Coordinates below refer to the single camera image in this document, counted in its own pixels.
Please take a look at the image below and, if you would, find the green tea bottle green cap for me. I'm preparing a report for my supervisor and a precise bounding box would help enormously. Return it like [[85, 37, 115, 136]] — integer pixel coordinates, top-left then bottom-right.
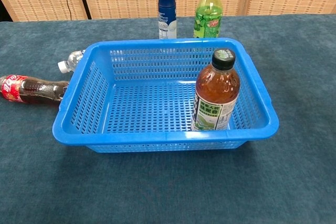
[[193, 0, 223, 39]]

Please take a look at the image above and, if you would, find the brown drink bottle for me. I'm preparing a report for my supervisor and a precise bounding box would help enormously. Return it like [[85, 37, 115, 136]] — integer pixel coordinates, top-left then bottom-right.
[[191, 48, 241, 132]]

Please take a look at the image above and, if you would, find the white bottle blue cap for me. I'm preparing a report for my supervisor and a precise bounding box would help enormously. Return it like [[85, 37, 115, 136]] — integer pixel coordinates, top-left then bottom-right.
[[156, 0, 177, 40]]

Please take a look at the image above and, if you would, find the clear water bottle white cap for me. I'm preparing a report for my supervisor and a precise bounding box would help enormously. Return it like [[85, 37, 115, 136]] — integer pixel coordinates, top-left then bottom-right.
[[57, 49, 86, 74]]

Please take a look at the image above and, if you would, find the cola bottle red cap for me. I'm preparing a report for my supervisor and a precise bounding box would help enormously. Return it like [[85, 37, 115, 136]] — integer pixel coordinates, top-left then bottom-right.
[[0, 74, 70, 105]]

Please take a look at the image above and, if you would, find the blue plastic basket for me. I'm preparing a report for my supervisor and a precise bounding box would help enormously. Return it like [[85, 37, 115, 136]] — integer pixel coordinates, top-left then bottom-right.
[[51, 37, 280, 154]]

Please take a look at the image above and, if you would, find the dark teal table mat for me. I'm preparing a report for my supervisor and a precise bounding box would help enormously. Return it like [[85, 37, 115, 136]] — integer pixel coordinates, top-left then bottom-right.
[[0, 14, 336, 224]]

